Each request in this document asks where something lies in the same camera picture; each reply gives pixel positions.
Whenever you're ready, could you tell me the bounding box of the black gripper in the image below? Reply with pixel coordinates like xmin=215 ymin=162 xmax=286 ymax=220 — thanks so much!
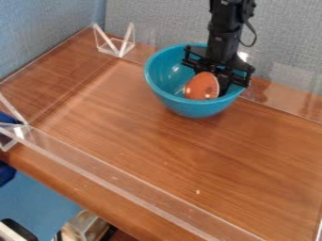
xmin=183 ymin=29 xmax=255 ymax=96

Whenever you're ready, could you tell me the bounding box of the brown white toy mushroom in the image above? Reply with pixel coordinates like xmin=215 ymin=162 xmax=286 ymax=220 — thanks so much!
xmin=183 ymin=72 xmax=221 ymax=100

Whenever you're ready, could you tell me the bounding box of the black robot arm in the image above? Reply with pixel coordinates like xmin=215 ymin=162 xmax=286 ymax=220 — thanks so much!
xmin=183 ymin=0 xmax=257 ymax=95

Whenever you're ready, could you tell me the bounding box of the blue plastic bowl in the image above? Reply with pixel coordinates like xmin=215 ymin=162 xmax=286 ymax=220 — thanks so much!
xmin=143 ymin=43 xmax=246 ymax=119

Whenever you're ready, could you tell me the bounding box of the clear acrylic back barrier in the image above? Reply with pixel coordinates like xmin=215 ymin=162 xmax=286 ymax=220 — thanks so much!
xmin=135 ymin=25 xmax=322 ymax=123

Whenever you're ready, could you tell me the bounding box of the clear acrylic barrier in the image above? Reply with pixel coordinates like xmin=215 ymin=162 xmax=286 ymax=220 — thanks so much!
xmin=0 ymin=121 xmax=266 ymax=241
xmin=135 ymin=25 xmax=322 ymax=123

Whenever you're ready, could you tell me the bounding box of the clear acrylic front barrier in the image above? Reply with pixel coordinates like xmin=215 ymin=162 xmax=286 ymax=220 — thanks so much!
xmin=0 ymin=121 xmax=266 ymax=241

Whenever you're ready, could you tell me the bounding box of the metal object under table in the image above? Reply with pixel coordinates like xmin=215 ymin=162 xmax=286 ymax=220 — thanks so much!
xmin=54 ymin=210 xmax=111 ymax=241

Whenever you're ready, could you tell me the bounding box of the blue cloth object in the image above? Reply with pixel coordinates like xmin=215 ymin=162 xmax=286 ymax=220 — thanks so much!
xmin=0 ymin=111 xmax=23 ymax=188

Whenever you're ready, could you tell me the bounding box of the black white object bottom-left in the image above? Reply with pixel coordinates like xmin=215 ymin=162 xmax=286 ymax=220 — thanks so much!
xmin=0 ymin=218 xmax=39 ymax=241

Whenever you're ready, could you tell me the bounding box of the black cable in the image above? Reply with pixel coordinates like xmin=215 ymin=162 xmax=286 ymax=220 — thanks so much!
xmin=239 ymin=18 xmax=260 ymax=49

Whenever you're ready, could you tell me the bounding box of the clear acrylic corner bracket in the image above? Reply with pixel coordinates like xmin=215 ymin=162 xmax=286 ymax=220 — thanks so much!
xmin=92 ymin=23 xmax=137 ymax=58

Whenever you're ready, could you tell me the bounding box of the clear acrylic left bracket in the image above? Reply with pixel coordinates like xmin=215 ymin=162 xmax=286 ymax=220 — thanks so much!
xmin=0 ymin=93 xmax=30 ymax=152

